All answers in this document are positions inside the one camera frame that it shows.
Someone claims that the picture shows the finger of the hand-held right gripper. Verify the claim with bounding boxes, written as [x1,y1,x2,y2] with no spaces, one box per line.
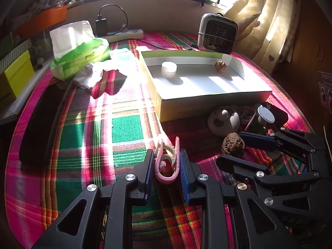
[216,156,327,205]
[239,128,325,161]

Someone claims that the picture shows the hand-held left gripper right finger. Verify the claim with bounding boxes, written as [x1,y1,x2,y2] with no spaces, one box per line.
[179,149,301,249]

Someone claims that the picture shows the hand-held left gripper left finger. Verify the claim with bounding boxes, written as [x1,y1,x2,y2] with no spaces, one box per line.
[32,149,156,249]

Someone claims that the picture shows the pink clip with red bead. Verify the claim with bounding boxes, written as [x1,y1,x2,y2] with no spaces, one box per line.
[154,135,181,184]

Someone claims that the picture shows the green spool with white top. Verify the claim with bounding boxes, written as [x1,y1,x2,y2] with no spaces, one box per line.
[254,105,275,135]

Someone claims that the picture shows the white round ceramic figure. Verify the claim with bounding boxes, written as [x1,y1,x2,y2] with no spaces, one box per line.
[207,106,240,137]

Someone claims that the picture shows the white shallow cardboard box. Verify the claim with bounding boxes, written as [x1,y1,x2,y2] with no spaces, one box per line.
[139,50,273,122]

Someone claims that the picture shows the black rectangular object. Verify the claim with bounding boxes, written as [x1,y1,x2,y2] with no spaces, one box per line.
[267,103,289,127]

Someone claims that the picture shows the plaid pink green cloth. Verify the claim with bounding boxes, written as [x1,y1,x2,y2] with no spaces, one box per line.
[6,31,312,249]

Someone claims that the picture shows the black speaker box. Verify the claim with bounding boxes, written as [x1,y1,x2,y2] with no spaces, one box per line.
[317,70,332,109]

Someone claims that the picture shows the white plastic jar lid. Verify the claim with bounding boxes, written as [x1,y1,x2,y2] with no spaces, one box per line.
[161,61,178,78]

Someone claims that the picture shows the small grey fan heater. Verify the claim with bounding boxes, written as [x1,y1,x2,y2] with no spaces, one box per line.
[198,13,238,54]

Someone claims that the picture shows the crumpled white tissue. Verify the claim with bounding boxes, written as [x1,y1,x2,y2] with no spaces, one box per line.
[74,57,129,90]

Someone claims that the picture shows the long black case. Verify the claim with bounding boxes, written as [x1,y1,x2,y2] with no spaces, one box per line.
[19,82,76,165]

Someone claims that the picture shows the cream heart-print curtain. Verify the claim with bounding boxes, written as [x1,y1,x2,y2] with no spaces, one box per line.
[223,0,309,76]

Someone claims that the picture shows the light blue packet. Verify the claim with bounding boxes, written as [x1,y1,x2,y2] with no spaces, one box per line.
[110,48,137,61]

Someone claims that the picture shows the green tissue pack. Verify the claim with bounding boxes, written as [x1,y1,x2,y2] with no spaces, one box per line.
[49,20,111,81]

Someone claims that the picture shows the white power strip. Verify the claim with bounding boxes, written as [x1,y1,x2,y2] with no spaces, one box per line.
[100,29,144,42]

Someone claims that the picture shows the black charger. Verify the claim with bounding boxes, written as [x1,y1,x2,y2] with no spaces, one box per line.
[95,18,108,35]

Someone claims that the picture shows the yellow-green box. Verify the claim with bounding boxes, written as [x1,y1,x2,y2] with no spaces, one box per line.
[0,50,35,98]

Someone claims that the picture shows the green striped box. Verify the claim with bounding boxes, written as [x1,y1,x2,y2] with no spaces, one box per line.
[0,39,32,63]

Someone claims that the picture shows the orange container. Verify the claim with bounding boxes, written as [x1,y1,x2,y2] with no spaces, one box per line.
[14,5,68,38]

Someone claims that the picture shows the beige braided cord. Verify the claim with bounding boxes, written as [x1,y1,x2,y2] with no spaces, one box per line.
[323,126,332,159]

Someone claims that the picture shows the black heater cable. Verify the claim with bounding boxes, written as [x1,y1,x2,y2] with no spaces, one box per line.
[140,40,199,51]

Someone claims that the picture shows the black charger cable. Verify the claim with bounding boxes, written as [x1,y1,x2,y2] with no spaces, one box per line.
[98,4,129,33]

